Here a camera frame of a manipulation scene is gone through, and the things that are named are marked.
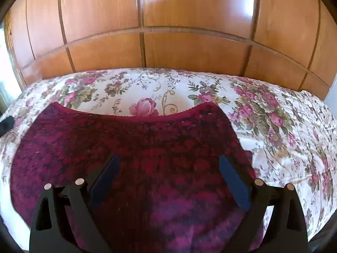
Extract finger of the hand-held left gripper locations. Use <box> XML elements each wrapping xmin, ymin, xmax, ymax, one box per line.
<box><xmin>0</xmin><ymin>116</ymin><xmax>15</xmax><ymax>136</ymax></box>

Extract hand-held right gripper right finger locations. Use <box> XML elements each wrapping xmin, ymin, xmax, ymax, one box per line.
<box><xmin>219</xmin><ymin>155</ymin><xmax>308</xmax><ymax>253</ymax></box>

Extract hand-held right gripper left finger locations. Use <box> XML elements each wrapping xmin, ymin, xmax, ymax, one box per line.
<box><xmin>29</xmin><ymin>154</ymin><xmax>121</xmax><ymax>253</ymax></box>

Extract dark red knit sweater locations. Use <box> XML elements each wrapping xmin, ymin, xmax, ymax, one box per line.
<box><xmin>10</xmin><ymin>101</ymin><xmax>266</xmax><ymax>253</ymax></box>

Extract floral bedspread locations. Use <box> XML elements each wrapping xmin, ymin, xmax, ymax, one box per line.
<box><xmin>0</xmin><ymin>67</ymin><xmax>337</xmax><ymax>243</ymax></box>

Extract wooden headboard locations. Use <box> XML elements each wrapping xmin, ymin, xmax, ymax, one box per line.
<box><xmin>4</xmin><ymin>0</ymin><xmax>337</xmax><ymax>101</ymax></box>

